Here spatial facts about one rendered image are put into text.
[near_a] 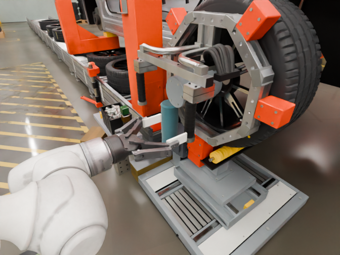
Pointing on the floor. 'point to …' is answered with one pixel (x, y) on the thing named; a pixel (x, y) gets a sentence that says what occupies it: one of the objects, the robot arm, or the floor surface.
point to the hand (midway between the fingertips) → (170, 127)
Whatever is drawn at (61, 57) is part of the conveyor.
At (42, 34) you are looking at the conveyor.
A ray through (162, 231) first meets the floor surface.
